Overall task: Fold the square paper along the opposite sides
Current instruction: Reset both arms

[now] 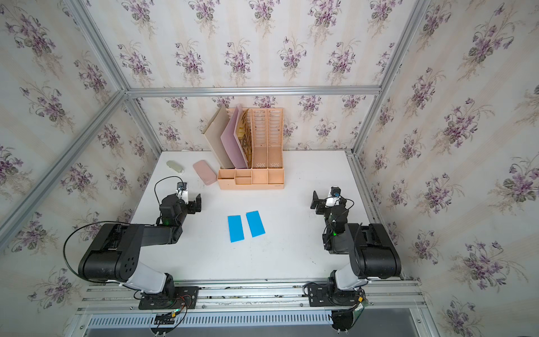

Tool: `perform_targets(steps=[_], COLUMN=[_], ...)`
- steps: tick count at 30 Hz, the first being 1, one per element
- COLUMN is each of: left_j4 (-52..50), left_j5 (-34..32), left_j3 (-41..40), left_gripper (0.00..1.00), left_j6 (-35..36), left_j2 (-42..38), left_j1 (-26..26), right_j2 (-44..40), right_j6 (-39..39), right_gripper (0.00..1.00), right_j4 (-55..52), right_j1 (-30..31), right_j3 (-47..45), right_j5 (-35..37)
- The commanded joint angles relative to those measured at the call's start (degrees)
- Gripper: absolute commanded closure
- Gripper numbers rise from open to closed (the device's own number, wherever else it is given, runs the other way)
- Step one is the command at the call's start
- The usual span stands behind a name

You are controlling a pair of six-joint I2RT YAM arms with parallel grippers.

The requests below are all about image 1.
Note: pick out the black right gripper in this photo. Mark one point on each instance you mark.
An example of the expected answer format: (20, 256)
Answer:
(321, 203)

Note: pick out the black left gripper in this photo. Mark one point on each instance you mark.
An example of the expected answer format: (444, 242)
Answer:
(191, 209)

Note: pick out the blue square paper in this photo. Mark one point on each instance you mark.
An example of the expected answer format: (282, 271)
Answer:
(255, 223)
(235, 228)

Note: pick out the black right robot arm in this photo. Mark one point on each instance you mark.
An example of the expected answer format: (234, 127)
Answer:
(371, 252)

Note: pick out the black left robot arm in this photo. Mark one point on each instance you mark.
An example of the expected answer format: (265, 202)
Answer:
(114, 254)

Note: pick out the pink pencil case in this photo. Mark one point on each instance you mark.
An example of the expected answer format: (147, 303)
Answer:
(205, 172)

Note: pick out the grey green eraser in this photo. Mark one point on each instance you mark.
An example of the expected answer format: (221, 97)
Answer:
(178, 168)

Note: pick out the pink folder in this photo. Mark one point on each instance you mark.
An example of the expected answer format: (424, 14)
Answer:
(231, 141)

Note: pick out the beige folder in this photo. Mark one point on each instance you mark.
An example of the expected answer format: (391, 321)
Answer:
(213, 133)

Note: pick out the patterned yellow book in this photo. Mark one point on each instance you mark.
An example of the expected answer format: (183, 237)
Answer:
(243, 133)

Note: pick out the peach plastic file organizer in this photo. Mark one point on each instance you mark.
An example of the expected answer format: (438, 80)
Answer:
(267, 170)

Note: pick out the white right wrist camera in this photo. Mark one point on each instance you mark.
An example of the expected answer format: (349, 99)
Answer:
(334, 197)

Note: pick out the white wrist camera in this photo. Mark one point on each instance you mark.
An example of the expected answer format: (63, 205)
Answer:
(182, 191)
(334, 197)

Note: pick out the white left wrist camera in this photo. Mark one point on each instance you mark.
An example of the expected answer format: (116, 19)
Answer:
(182, 191)

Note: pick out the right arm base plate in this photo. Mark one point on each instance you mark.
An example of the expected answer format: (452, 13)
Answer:
(325, 295)

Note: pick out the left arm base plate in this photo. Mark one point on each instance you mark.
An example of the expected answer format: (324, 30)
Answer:
(182, 296)

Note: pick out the aluminium mounting rail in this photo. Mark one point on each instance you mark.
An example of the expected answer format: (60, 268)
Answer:
(252, 295)

